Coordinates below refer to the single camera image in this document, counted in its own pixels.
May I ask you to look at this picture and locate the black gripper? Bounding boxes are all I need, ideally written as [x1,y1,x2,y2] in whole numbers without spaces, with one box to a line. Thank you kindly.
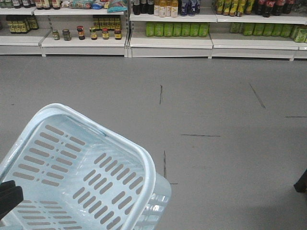
[0,180,24,219]

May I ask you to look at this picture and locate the light blue plastic basket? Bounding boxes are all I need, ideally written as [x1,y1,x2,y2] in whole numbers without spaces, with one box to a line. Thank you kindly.
[0,103,172,230]

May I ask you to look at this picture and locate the green-lid glass jar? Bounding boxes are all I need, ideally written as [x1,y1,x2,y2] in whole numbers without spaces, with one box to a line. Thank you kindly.
[52,30,60,41]

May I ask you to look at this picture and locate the dark pickle glass jar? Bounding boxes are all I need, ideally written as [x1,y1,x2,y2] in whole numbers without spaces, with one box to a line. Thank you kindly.
[62,29,71,41]

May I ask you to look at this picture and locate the red sauce jar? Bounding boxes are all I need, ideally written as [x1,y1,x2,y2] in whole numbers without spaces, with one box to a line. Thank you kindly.
[77,26,85,40]

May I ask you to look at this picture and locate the yellow-label sauce jar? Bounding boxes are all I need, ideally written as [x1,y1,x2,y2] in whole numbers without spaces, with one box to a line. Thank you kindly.
[89,26,98,40]

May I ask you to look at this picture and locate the white store shelving unit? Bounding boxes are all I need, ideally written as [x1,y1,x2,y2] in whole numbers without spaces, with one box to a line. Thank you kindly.
[0,0,307,60]

